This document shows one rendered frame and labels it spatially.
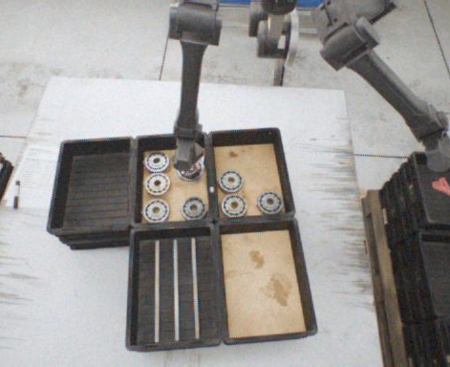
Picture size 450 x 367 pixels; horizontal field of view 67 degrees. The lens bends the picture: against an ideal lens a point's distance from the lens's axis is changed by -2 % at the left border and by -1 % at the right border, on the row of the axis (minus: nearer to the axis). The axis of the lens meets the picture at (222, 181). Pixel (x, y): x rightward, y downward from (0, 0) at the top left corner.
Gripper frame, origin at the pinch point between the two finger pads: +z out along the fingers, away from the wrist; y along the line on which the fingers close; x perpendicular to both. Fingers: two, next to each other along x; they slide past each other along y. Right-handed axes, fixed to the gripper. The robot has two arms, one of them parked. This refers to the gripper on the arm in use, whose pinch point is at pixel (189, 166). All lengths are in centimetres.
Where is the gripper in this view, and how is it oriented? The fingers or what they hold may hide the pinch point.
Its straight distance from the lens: 127.5
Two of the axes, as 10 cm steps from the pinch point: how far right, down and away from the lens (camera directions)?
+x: -7.5, -5.9, 3.0
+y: 6.6, -6.7, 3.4
